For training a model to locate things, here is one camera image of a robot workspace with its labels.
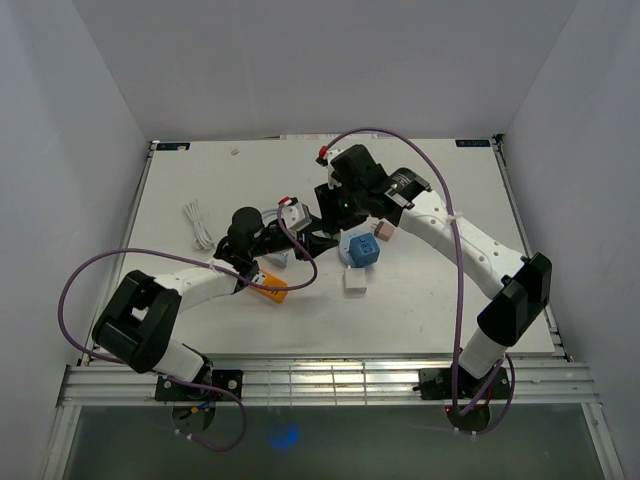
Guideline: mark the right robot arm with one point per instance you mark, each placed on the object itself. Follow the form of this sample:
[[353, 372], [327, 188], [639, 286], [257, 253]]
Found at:
[[517, 286]]

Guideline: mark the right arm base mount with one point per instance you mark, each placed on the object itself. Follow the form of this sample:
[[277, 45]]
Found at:
[[437, 384]]

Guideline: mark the blue cube socket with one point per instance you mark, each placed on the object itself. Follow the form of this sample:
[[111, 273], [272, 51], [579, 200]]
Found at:
[[363, 250]]

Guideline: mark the white table board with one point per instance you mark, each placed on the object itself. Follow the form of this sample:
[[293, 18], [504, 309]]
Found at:
[[409, 304]]

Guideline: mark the orange power strip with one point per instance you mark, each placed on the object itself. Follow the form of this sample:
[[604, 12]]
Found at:
[[268, 285]]

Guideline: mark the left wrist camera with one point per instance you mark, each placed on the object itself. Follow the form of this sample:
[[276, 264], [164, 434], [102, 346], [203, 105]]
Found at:
[[295, 214]]

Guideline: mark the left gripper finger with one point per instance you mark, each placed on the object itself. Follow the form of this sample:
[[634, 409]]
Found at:
[[316, 245], [317, 227]]

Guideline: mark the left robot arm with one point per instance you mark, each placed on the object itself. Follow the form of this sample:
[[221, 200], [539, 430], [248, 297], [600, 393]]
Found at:
[[136, 325]]

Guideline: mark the brown pink plug adapter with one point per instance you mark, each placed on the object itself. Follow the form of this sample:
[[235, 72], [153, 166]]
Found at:
[[383, 230]]

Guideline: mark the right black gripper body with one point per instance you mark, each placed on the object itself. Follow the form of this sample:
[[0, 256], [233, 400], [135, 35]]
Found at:
[[351, 210]]

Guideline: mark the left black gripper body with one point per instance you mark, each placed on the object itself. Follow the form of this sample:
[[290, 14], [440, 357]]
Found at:
[[274, 242]]

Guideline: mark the white charger block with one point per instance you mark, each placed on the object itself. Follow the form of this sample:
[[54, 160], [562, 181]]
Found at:
[[354, 281]]

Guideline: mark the aluminium frame rail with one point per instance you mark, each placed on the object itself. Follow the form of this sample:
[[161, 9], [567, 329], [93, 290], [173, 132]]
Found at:
[[291, 383]]

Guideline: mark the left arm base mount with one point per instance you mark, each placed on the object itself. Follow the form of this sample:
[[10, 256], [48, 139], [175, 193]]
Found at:
[[230, 380]]

